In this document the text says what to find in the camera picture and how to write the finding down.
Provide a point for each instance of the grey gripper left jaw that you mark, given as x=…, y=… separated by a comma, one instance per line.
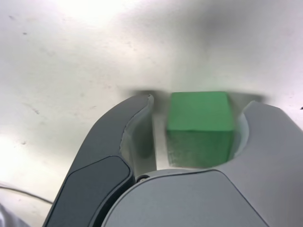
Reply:
x=94, y=177

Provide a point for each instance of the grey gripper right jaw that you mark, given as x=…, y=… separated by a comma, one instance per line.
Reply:
x=201, y=201

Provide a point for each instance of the green cube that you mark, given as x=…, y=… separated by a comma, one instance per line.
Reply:
x=198, y=113

